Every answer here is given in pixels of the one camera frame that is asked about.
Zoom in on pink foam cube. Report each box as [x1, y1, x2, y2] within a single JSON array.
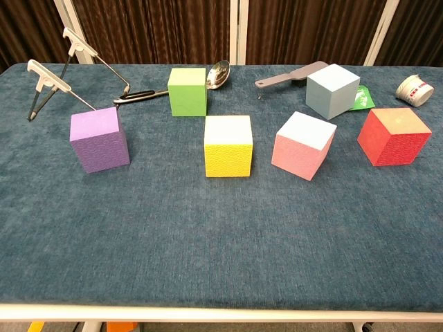
[[271, 111, 338, 182]]

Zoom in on wire rack white clips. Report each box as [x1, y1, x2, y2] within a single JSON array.
[[26, 27, 131, 122]]

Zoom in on white table frame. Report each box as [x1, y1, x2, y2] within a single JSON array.
[[0, 303, 443, 332]]

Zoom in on small orange object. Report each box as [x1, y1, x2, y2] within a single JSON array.
[[106, 321, 138, 332]]

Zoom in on grey plastic spatula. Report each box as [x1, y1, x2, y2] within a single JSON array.
[[255, 61, 329, 90]]

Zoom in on green foam cube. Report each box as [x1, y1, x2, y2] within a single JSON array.
[[167, 67, 208, 118]]

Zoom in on small white jar red label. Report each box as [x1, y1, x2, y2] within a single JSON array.
[[395, 73, 435, 107]]

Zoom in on green printed packet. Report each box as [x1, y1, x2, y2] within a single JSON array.
[[347, 84, 376, 111]]

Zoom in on light blue foam cube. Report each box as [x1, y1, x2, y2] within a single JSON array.
[[305, 63, 361, 121]]

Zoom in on blue velvet table cloth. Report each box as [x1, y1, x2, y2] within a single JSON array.
[[0, 63, 443, 312]]

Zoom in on red foam cube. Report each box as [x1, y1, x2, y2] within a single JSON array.
[[356, 107, 433, 167]]

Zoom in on yellow pink block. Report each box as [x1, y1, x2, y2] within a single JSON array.
[[204, 115, 254, 178]]

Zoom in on steel ladle black handle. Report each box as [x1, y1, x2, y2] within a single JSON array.
[[113, 59, 231, 105]]

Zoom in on purple foam cube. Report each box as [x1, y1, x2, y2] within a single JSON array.
[[69, 106, 131, 174]]

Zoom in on white partition post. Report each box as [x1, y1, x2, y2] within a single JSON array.
[[229, 0, 249, 66], [363, 0, 401, 66], [53, 0, 95, 65]]

